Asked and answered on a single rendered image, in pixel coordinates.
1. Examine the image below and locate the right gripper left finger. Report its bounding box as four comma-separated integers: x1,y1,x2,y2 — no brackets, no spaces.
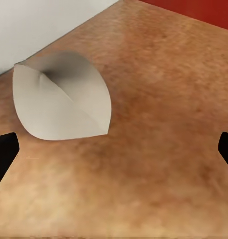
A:
0,132,20,182

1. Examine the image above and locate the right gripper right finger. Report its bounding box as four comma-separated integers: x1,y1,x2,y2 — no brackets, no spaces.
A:
218,132,228,164

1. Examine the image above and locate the paper coffee filter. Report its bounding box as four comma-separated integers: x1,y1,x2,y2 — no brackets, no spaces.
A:
13,51,111,140

